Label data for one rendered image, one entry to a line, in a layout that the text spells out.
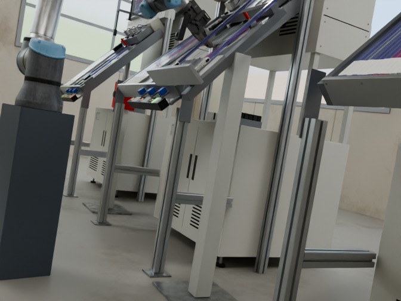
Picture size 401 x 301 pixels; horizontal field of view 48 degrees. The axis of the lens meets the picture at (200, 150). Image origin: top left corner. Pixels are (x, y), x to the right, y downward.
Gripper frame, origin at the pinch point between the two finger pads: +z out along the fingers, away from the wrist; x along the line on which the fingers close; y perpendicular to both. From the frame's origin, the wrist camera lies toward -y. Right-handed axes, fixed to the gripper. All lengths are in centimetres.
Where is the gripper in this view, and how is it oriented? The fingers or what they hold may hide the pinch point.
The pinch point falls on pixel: (209, 46)
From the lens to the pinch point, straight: 202.5
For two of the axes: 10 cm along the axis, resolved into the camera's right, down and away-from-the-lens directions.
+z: 6.1, 6.6, 4.3
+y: 6.3, -7.4, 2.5
